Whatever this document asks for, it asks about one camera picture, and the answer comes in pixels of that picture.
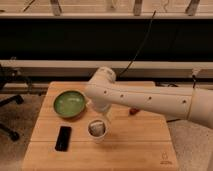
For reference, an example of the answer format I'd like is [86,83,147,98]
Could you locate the brown red sausage toy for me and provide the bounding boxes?
[129,108,140,116]

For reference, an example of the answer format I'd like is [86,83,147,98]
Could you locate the black hanging cable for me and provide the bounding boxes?
[116,9,157,78]

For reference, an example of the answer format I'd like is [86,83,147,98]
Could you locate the green bowl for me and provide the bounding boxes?
[53,90,86,118]

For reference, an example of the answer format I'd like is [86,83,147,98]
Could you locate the black office chair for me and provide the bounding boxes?
[0,64,34,142]

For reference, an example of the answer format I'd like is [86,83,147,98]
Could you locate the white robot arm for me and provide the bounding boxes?
[85,67,213,129]

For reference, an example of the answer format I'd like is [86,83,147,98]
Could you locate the black rectangular eraser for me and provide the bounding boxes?
[55,126,72,151]

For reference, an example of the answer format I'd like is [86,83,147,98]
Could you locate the white paper cup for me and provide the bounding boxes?
[87,119,108,143]

